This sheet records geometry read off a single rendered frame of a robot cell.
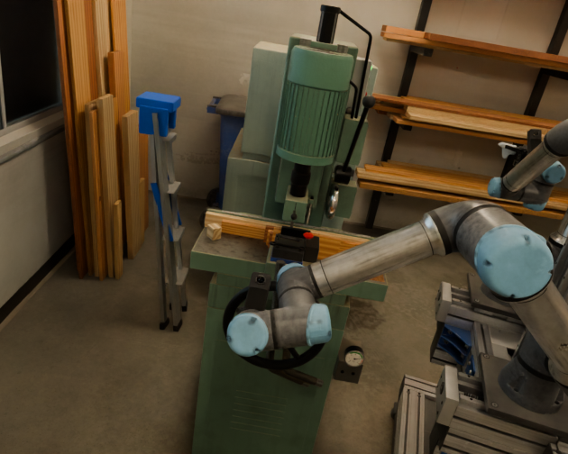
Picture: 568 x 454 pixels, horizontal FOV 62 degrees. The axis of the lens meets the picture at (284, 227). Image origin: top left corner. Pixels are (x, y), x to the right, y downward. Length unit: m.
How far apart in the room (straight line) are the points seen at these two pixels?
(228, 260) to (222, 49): 2.56
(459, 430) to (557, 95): 3.27
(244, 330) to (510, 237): 0.48
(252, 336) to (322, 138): 0.68
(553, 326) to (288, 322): 0.49
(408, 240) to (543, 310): 0.27
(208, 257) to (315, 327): 0.63
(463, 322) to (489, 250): 0.94
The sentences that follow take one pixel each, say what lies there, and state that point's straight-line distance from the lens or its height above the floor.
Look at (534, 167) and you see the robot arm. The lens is 1.76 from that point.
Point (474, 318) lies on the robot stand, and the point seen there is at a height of 0.73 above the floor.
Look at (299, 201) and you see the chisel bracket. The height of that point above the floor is 1.07.
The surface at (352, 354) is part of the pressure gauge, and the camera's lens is 1.51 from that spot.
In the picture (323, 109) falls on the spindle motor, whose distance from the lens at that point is 1.33.
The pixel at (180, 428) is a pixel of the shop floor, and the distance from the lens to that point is 2.12.
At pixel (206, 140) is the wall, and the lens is 3.93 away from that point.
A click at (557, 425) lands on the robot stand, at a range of 1.36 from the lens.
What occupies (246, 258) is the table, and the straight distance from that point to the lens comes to 1.42.
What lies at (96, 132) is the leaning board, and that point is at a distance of 2.63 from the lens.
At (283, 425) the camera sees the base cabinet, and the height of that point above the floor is 0.27.
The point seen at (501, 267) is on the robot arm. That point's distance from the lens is 0.87.
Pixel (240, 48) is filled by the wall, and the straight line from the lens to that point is 3.77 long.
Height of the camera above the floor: 1.60
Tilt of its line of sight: 25 degrees down
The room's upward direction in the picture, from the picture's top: 10 degrees clockwise
